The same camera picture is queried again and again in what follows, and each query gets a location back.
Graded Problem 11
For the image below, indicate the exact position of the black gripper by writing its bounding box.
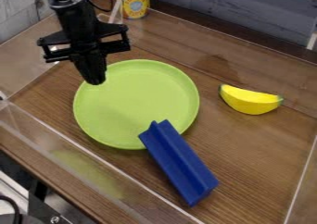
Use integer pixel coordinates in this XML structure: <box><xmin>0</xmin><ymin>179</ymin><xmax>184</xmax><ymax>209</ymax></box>
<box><xmin>37</xmin><ymin>0</ymin><xmax>129</xmax><ymax>85</ymax></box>

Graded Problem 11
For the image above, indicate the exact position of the blue T-shaped block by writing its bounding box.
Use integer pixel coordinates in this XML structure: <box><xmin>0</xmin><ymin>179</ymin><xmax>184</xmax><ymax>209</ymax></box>
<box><xmin>139</xmin><ymin>119</ymin><xmax>219</xmax><ymax>206</ymax></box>

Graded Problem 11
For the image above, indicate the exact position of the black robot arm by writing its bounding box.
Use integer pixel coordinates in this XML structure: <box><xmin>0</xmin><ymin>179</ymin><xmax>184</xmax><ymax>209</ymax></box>
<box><xmin>37</xmin><ymin>0</ymin><xmax>129</xmax><ymax>85</ymax></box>

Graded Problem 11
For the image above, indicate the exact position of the green round plate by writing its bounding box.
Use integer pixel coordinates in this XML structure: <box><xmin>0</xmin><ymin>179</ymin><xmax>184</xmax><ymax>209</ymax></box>
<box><xmin>73</xmin><ymin>59</ymin><xmax>199</xmax><ymax>150</ymax></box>

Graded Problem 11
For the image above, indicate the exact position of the yellow labelled tin can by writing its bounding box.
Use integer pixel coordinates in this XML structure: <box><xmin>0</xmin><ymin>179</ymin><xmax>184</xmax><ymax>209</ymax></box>
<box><xmin>120</xmin><ymin>0</ymin><xmax>149</xmax><ymax>19</ymax></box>

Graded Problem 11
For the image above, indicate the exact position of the yellow banana toy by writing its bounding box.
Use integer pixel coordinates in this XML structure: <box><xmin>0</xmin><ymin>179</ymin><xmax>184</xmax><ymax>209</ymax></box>
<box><xmin>219</xmin><ymin>84</ymin><xmax>283</xmax><ymax>115</ymax></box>

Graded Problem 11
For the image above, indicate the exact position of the clear acrylic triangle bracket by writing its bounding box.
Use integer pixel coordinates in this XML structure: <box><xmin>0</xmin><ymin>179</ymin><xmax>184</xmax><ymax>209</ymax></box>
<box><xmin>96</xmin><ymin>0</ymin><xmax>123</xmax><ymax>24</ymax></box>

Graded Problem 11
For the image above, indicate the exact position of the clear acrylic front wall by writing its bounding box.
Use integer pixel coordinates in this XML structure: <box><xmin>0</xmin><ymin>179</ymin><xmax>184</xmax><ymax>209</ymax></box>
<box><xmin>0</xmin><ymin>92</ymin><xmax>203</xmax><ymax>224</ymax></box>

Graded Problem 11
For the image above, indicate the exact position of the black metal table frame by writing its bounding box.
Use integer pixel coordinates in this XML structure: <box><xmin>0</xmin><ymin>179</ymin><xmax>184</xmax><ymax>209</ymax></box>
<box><xmin>26</xmin><ymin>180</ymin><xmax>72</xmax><ymax>224</ymax></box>

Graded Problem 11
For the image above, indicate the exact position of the black cable lower left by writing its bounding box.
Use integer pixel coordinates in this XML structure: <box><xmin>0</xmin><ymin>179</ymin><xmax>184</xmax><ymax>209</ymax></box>
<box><xmin>0</xmin><ymin>194</ymin><xmax>22</xmax><ymax>224</ymax></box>

